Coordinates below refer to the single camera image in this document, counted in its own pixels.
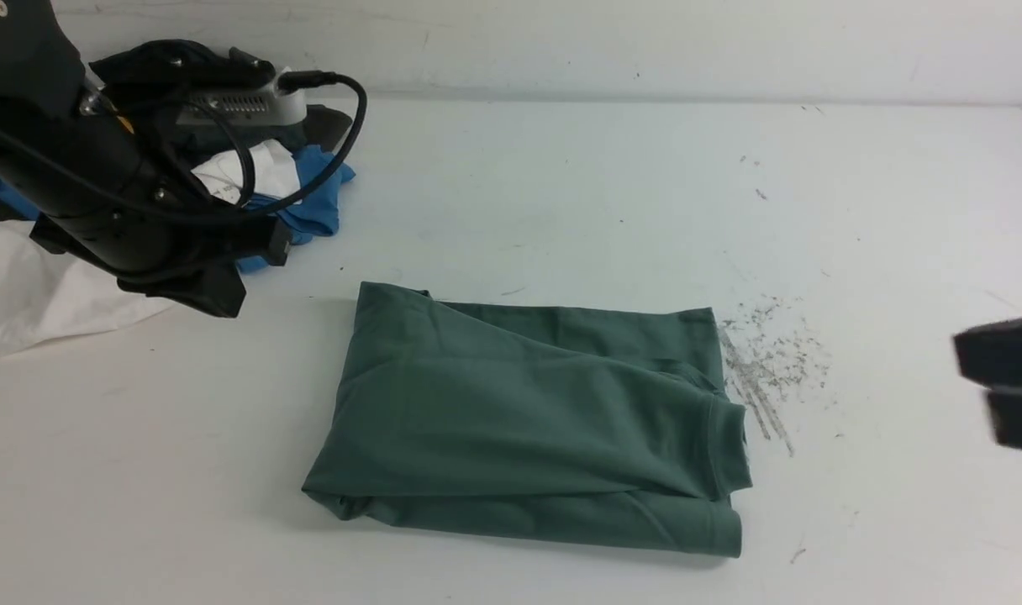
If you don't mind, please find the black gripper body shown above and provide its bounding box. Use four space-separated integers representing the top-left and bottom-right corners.
28 134 257 279

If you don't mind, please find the black camera cable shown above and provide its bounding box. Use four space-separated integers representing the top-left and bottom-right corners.
0 71 369 282

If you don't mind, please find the green long-sleeved shirt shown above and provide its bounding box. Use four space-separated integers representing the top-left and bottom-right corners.
301 281 752 558

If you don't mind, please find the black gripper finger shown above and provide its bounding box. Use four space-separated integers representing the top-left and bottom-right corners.
225 215 293 268
118 265 246 318
953 318 1022 388
985 391 1022 450

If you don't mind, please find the white shirt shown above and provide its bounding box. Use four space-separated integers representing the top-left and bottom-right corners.
0 140 301 356

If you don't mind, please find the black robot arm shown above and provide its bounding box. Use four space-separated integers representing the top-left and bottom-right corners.
0 1 730 429

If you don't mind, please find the blue shirt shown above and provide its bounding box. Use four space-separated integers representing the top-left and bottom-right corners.
0 140 355 281

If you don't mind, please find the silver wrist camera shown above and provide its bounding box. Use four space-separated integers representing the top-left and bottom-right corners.
188 66 308 128

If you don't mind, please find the dark grey shirt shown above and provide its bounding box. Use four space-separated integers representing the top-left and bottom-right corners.
0 15 366 218

